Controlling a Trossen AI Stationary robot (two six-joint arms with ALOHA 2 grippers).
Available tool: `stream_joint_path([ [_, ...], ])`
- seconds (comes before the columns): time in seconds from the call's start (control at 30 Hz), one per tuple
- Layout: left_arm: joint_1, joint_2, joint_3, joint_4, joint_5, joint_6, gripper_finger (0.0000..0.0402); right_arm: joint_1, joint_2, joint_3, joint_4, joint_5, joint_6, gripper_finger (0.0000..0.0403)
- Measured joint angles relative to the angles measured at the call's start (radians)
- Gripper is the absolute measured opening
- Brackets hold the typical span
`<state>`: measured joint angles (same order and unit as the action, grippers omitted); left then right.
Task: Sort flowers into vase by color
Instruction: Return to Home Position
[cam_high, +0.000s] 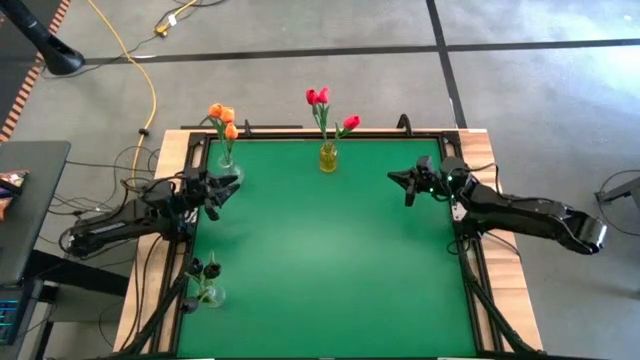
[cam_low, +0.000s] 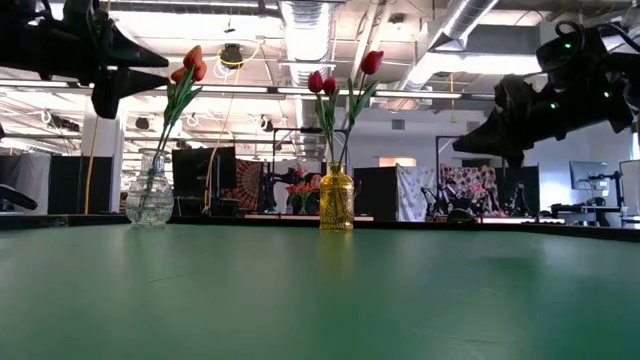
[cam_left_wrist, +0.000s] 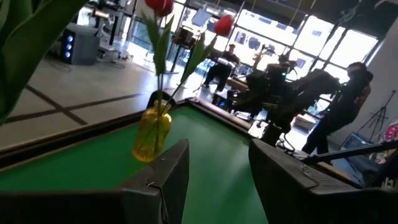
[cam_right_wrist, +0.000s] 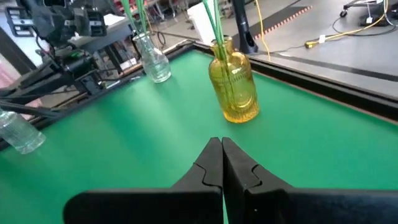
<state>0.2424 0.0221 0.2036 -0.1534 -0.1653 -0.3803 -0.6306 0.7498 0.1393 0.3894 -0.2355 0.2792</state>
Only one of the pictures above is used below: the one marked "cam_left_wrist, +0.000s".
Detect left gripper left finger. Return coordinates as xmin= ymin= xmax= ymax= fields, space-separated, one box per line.
xmin=0 ymin=139 xmax=190 ymax=224

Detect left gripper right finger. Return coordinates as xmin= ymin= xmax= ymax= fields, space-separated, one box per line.
xmin=249 ymin=139 xmax=398 ymax=224

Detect red tulip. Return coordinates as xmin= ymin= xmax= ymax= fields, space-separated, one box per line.
xmin=140 ymin=11 xmax=163 ymax=108
xmin=166 ymin=14 xmax=234 ymax=108
xmin=154 ymin=0 xmax=175 ymax=108

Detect yellow glass vase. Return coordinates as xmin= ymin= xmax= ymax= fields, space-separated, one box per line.
xmin=132 ymin=99 xmax=173 ymax=163

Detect person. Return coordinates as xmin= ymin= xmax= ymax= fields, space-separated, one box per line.
xmin=202 ymin=43 xmax=242 ymax=93
xmin=302 ymin=61 xmax=374 ymax=156

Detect black rod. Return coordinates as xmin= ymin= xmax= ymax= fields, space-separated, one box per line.
xmin=303 ymin=139 xmax=398 ymax=166

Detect green table mat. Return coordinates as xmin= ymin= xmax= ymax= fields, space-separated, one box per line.
xmin=0 ymin=105 xmax=271 ymax=224

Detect black tripod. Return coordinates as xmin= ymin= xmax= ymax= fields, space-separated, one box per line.
xmin=357 ymin=90 xmax=398 ymax=142

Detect computer tower blue lights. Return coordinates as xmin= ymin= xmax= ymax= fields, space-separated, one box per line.
xmin=60 ymin=23 xmax=101 ymax=66

